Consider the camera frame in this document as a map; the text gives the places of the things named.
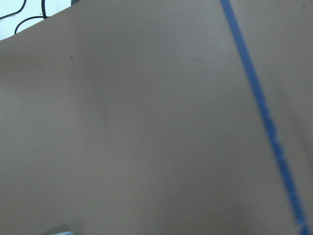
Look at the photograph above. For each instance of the light blue t-shirt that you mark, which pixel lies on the light blue t-shirt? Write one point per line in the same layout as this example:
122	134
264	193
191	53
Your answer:
64	233

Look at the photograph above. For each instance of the brown table cover mat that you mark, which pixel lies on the brown table cover mat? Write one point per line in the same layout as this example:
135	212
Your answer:
159	117

